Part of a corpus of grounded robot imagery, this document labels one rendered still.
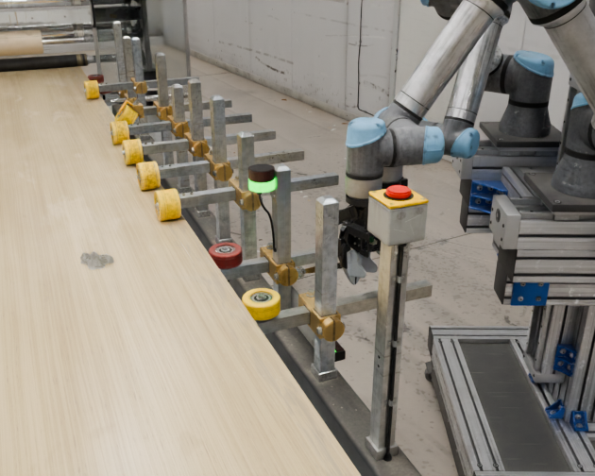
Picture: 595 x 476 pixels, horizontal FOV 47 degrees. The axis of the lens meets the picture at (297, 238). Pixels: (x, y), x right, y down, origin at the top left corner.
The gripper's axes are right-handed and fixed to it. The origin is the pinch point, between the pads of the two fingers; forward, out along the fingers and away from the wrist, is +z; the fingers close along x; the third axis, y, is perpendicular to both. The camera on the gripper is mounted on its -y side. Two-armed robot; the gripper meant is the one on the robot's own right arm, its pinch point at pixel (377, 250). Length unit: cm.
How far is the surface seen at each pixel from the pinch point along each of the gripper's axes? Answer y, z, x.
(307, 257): -20.9, -3.1, -1.5
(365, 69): 197, 36, 375
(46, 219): -80, -9, 37
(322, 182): -5.2, -12.1, 23.5
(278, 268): -30.7, -4.4, -6.5
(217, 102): -28, -33, 44
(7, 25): -79, -33, 250
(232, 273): -40.6, -3.0, -1.6
